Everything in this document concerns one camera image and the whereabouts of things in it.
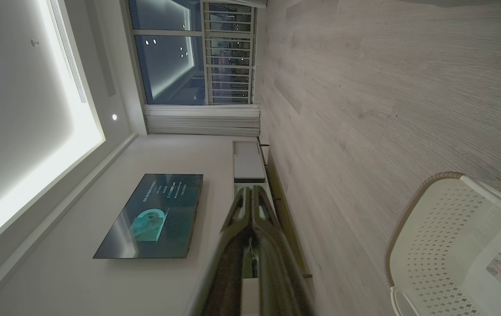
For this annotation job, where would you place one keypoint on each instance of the cream perforated laundry basket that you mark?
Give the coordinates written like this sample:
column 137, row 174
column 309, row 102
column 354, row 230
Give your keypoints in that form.
column 434, row 245

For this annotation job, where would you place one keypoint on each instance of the white low television cabinet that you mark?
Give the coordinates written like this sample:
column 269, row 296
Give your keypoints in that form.
column 249, row 160

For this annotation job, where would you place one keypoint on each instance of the pale gathered curtain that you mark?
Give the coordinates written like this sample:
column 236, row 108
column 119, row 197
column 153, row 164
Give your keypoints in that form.
column 202, row 120

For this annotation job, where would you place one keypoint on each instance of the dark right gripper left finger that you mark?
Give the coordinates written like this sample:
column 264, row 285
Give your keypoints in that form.
column 224, row 272

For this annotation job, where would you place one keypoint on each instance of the white window railing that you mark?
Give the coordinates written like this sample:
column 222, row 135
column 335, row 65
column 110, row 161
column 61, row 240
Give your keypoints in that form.
column 230, row 52

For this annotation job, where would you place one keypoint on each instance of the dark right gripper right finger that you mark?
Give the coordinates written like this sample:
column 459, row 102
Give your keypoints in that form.
column 276, row 272

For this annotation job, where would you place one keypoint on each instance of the long ceiling air vent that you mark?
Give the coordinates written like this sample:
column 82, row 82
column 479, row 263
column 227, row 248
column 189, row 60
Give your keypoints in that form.
column 69, row 52

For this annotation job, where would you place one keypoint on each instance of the large glass window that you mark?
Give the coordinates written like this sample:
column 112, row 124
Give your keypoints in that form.
column 167, row 61

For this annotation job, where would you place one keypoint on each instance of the wall-mounted flat television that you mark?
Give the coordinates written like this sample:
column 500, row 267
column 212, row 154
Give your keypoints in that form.
column 158, row 215

